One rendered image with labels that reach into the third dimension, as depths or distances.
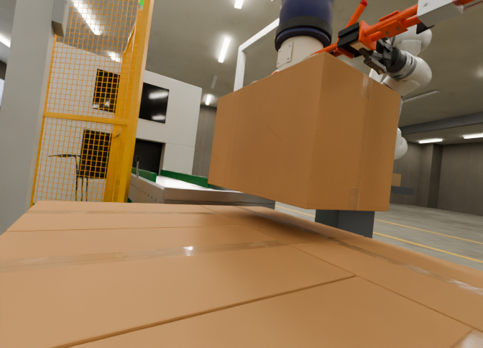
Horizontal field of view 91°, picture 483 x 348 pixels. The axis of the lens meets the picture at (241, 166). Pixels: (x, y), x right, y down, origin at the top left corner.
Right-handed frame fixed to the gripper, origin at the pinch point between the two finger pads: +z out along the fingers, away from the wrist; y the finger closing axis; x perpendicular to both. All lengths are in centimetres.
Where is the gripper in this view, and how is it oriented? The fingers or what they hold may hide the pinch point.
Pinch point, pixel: (361, 39)
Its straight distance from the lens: 91.9
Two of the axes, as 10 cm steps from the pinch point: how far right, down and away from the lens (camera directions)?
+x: -5.2, -0.4, 8.5
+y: -1.2, 9.9, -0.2
